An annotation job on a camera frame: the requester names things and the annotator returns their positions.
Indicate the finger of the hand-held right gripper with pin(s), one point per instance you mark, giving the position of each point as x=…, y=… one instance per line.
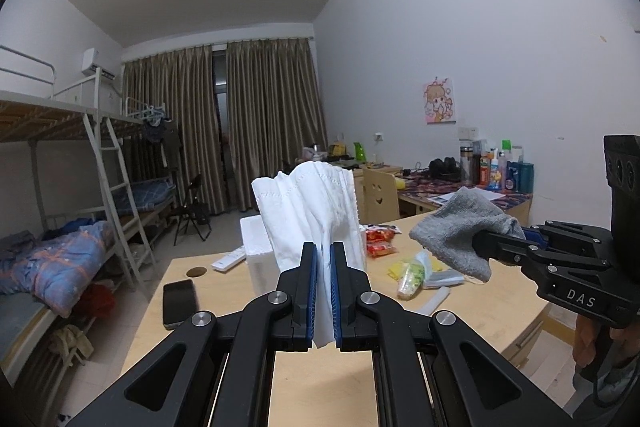
x=500, y=249
x=575, y=237

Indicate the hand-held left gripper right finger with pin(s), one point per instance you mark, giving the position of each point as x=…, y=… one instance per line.
x=336, y=292

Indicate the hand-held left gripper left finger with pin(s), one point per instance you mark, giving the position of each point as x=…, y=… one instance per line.
x=311, y=292

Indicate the grey cloth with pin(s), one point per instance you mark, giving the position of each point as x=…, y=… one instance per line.
x=455, y=227

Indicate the white foam box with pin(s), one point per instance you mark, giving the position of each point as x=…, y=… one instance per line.
x=255, y=257

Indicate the white plastic strip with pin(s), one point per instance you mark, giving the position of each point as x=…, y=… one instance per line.
x=434, y=301

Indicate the white paper tissue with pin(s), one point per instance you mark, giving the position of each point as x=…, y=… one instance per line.
x=310, y=207

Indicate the person's right forearm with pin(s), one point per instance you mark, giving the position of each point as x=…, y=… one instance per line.
x=620, y=382

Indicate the person's right hand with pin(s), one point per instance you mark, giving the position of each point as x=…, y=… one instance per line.
x=582, y=342

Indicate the wooden desk with patterned cloth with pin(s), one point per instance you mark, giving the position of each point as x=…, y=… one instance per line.
x=520, y=212

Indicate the printed paper sheets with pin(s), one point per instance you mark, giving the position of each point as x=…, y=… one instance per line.
x=492, y=197

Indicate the white tissue pack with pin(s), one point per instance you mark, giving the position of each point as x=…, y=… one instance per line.
x=445, y=278

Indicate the red snack packet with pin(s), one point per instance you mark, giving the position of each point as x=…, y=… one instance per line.
x=380, y=236
x=382, y=250

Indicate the yellow sponge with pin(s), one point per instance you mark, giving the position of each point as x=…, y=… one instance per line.
x=397, y=269

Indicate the row of toiletry bottles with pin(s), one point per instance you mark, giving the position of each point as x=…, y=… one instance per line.
x=510, y=177

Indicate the green and white packet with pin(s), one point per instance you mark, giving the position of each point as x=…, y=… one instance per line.
x=412, y=279

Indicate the black and white snack packet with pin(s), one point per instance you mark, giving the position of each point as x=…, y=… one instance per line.
x=382, y=227

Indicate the dark thermos flask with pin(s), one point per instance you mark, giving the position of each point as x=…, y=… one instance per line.
x=466, y=167

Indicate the white remote control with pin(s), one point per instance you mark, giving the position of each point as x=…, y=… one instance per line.
x=227, y=259

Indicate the dark patterned desk cloth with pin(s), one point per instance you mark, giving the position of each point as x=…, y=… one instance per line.
x=425, y=189

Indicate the black bag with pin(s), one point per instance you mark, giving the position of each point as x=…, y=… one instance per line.
x=444, y=169

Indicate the wooden chair with smiley cutout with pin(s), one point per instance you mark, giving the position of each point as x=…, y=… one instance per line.
x=380, y=197

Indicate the black smartphone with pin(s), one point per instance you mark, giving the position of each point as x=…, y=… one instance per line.
x=179, y=302

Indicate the green bottle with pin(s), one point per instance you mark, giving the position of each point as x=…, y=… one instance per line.
x=360, y=153

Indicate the black folding chair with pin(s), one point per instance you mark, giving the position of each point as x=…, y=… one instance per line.
x=192, y=212

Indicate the brown curtain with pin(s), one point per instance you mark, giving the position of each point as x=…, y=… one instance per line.
x=275, y=117
x=175, y=132

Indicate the dark blue bedding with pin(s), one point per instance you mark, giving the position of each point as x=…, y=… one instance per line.
x=145, y=194

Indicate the red cloth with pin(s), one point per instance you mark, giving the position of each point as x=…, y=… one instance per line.
x=97, y=299

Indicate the hanging dark clothes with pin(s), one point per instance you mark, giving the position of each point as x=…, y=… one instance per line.
x=160, y=137

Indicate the white bunk bed ladder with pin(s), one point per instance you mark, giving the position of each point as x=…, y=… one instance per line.
x=117, y=187

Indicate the beige cloth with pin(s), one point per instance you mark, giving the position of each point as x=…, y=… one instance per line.
x=70, y=342

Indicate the blue patterned quilt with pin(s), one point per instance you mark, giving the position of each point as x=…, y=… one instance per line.
x=60, y=257

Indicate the white air conditioner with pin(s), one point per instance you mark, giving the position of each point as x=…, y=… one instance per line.
x=95, y=62

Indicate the white metal bunk bed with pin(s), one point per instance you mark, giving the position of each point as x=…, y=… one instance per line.
x=45, y=112

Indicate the white wall socket panel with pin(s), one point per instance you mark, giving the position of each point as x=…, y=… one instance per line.
x=468, y=133

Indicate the pink cartoon wall poster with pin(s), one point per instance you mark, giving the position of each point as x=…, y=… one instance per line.
x=440, y=102

